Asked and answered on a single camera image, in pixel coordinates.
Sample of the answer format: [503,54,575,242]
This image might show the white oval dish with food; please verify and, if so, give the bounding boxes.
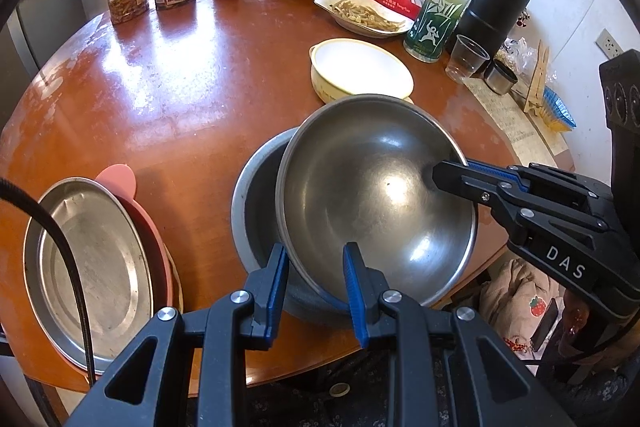
[314,0,415,38]

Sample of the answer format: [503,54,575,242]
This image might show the black thermos flask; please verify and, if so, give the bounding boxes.
[452,0,532,58]

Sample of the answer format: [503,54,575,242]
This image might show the wide shallow steel bowl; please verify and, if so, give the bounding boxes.
[231,127,353,329]

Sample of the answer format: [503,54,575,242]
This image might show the deep steel bowl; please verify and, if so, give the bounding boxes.
[276,94,478,308]

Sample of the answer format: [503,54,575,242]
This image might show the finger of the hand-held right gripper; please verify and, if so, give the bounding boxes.
[465,161,556,188]
[432,161,531,228]

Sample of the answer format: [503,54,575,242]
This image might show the grey refrigerator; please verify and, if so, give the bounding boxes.
[7,0,88,75]

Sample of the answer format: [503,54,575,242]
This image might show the wooden clip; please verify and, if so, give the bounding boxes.
[525,39,551,118]

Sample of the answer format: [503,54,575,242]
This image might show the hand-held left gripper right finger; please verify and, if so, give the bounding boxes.
[342,242,576,427]

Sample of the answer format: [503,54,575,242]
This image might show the clear plastic bag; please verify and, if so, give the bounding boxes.
[500,37,542,72]

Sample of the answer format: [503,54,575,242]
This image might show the blue packet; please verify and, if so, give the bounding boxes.
[542,87,577,132]

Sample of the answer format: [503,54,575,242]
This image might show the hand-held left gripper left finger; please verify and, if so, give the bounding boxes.
[65,243,291,427]

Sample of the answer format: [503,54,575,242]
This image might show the paper note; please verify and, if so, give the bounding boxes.
[462,77,571,168]

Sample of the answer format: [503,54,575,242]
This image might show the thick black cable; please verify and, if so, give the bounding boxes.
[0,177,98,383]

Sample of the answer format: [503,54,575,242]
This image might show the pink plastic plate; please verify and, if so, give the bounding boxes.
[95,163,176,314]

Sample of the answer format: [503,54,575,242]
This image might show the green plastic bottle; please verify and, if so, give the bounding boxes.
[404,0,476,62]

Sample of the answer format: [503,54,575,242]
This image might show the round steel pan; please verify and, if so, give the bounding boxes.
[24,177,156,360]

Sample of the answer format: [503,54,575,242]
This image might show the clear plastic cup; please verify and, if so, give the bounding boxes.
[445,35,491,84]

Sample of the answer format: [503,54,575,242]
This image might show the beige cloth with strawberry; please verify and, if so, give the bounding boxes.
[480,257,566,353]

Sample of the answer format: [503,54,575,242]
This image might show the small steel cup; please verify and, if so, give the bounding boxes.
[483,59,519,95]

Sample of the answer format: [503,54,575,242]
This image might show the yellow ceramic bowl with handles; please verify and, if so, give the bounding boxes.
[308,38,415,106]

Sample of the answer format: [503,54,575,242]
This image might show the wall outlet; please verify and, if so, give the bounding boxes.
[595,28,624,60]

